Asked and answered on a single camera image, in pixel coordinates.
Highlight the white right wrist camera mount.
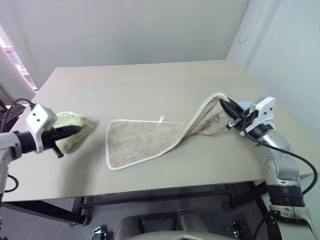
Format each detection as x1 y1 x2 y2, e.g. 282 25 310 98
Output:
245 96 276 133

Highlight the beige towel with white trim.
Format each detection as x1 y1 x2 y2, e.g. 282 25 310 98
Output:
104 92 237 172

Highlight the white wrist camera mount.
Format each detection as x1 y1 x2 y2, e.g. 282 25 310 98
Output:
25 103 58 154
245 96 276 133

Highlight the window with blinds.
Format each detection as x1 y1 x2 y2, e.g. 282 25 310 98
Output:
0 24 39 92

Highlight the small metal clip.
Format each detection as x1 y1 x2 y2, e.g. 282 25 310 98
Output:
91 225 108 240
231 219 244 240

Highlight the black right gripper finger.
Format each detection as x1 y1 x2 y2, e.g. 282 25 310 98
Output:
225 98 244 115
219 99 239 121

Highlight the black equipment beside table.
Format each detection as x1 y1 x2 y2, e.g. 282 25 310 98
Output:
0 99 26 132

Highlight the black metal table frame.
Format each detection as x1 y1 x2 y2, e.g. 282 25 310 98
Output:
0 180 272 227

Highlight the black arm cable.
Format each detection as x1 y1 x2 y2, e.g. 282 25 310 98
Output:
0 98 37 194
240 129 318 238

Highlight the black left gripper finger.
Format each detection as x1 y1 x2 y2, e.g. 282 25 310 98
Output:
53 124 82 135
55 131 78 142

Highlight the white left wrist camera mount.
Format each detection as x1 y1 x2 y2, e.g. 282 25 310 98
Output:
25 103 58 154

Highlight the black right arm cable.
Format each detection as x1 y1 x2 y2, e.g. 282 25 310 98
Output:
240 129 318 238

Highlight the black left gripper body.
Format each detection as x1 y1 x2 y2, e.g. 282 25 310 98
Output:
41 127 65 159

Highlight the grey rounded robot torso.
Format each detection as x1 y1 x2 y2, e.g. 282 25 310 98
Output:
113 208 209 240

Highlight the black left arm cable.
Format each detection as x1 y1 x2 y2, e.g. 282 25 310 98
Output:
0 98 37 194

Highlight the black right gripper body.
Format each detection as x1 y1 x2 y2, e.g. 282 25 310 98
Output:
225 109 259 137

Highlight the green towel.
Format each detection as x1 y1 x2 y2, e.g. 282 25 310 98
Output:
51 111 94 154

